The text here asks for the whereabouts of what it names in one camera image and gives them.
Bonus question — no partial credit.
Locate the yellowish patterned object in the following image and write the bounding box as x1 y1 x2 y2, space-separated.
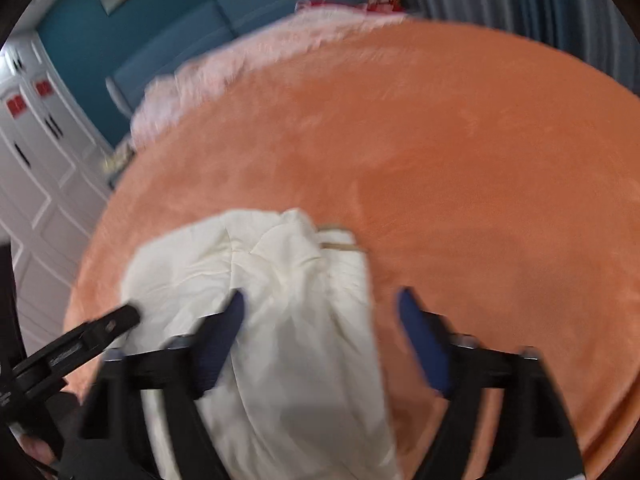
101 142 135 172

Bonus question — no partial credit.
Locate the person's left hand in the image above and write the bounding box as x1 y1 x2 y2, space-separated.
20 432 58 468

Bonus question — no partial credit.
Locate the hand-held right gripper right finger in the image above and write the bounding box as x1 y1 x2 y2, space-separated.
396 286 587 480

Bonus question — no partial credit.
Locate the grey striped curtain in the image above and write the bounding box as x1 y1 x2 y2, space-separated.
384 0 640 107

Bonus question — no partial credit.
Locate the orange plush blanket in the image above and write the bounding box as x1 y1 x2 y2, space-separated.
64 20 640 480

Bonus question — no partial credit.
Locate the white panelled wardrobe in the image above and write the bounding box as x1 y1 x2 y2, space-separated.
0 30 117 338

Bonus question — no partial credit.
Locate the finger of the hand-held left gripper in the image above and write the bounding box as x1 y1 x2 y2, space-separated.
62 304 142 357

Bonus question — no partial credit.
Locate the blue padded headboard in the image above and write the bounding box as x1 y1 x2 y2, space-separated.
106 0 372 128

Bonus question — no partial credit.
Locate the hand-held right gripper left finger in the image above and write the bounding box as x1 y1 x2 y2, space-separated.
57 291 247 480

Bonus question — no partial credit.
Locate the pink fluffy blanket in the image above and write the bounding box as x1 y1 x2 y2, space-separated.
129 10 412 147

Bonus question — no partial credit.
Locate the cream padded jacket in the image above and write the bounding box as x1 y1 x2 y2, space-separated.
119 207 407 480

